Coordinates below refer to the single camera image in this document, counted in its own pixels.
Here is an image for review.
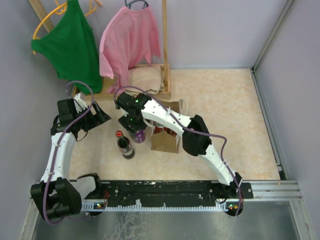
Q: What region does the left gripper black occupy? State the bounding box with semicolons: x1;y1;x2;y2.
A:
73;101;111;132

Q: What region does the purple Fanta can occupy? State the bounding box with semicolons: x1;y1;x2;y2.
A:
133;129;146;144

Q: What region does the red cola can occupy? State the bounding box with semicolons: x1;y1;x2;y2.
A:
163;127;177;136
153;122;165;134

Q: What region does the glass cola bottle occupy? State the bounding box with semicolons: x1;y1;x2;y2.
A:
115;130;135;160

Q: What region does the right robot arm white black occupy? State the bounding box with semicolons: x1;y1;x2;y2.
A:
114;92;242;199

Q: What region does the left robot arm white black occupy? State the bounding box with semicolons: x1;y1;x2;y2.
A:
30;97;111;224

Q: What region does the wooden clothes rack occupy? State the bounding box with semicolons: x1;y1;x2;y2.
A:
27;0;171;100

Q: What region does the folded beige cloth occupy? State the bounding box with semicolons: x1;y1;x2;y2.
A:
128;65;165;95

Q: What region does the green tank top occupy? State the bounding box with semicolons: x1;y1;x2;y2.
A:
31;0;103;95

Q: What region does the pink t-shirt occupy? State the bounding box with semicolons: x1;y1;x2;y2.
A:
98;6;162;93

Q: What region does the yellow clothes hanger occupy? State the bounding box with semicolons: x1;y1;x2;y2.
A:
32;0;104;55

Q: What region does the grey clothes hanger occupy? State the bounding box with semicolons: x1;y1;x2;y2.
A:
124;0;149;11

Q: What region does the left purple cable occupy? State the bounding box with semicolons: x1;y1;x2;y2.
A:
42;80;95;225

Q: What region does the purple cable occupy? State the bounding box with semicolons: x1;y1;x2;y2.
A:
42;80;95;225
113;86;245;217

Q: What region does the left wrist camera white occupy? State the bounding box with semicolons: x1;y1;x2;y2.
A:
72;93;89;114

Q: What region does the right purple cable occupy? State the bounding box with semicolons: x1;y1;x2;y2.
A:
113;86;245;217

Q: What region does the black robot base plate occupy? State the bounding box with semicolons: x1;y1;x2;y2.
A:
84;180;253;207

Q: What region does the white cable duct strip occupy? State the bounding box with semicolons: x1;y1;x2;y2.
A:
80;199;241;214

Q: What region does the aluminium corner post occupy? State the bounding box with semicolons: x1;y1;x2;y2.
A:
251;0;296;72

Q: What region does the aluminium frame rail front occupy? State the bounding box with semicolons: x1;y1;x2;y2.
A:
29;180;301;204

